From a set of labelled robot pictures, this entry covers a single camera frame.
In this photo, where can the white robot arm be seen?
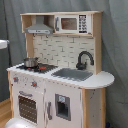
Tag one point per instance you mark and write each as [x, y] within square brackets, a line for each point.
[14, 122]

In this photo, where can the wooden toy kitchen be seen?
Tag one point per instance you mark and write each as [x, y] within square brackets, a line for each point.
[62, 50]

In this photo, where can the grey sink basin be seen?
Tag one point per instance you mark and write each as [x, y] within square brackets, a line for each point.
[72, 74]

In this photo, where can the black toy faucet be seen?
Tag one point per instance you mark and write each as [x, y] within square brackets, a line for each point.
[82, 62]

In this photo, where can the black stovetop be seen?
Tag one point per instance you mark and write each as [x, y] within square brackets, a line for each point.
[40, 68]

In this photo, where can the silver cooking pot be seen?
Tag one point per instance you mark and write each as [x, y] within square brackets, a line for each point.
[31, 62]

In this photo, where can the red right stove knob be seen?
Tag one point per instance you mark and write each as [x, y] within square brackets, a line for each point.
[34, 84]

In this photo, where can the red stove knob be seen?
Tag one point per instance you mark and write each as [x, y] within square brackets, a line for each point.
[15, 79]
[34, 84]

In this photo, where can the white cabinet door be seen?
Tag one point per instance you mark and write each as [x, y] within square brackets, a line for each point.
[63, 106]

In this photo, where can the grey range hood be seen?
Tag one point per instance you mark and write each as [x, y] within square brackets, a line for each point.
[39, 27]

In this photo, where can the red left stove knob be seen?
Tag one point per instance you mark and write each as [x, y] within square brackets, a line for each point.
[15, 79]

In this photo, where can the oven door with window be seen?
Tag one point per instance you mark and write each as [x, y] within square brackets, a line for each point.
[27, 106]

